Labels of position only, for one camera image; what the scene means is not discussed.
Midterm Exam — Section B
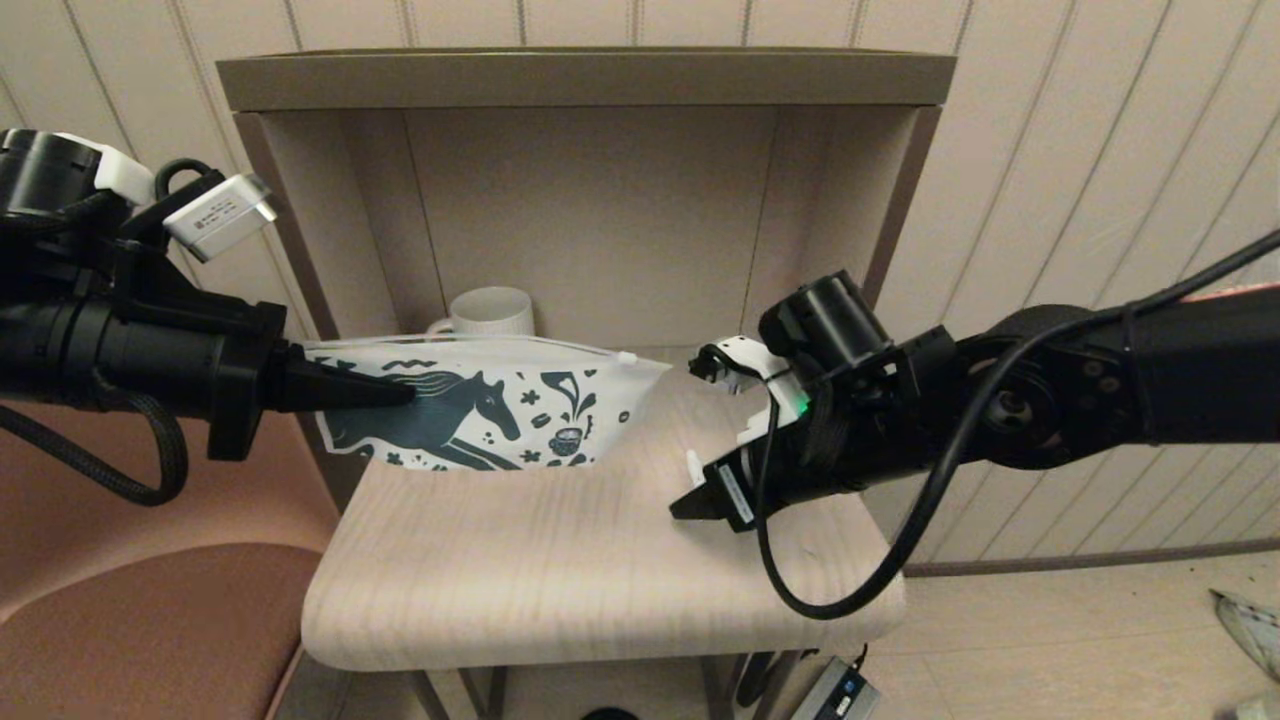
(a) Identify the white horse-print zip pouch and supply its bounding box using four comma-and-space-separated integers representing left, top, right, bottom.
300, 335, 674, 474

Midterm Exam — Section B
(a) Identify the light wood desk with hutch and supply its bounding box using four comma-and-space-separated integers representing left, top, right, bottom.
215, 48, 958, 720

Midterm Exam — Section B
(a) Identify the white ceramic mug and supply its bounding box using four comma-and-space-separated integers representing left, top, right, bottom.
427, 286, 537, 340

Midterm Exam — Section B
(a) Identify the grey power adapter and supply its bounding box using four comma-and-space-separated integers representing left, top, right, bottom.
790, 654, 884, 720

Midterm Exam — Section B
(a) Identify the pink upholstered chair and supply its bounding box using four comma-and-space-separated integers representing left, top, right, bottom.
0, 400, 347, 720

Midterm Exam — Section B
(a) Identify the patterned fabric item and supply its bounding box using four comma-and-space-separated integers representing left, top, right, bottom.
1208, 588, 1280, 684

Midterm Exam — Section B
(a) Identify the white right camera bracket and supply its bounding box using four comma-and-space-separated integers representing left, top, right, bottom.
720, 336, 814, 447

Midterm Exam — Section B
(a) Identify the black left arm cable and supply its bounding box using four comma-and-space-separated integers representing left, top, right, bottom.
0, 157, 217, 507

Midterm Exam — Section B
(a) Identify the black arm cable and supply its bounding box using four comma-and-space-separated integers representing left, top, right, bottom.
0, 157, 217, 507
690, 228, 1280, 622

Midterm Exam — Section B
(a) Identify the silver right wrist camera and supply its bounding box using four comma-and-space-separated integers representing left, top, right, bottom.
687, 342, 747, 384

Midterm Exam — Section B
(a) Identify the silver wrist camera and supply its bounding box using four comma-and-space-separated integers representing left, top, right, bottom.
687, 342, 747, 384
161, 172, 280, 265

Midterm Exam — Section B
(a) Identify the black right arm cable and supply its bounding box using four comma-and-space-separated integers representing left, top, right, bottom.
690, 228, 1280, 622

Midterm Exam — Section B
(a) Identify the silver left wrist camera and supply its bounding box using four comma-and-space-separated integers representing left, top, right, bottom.
161, 172, 280, 265

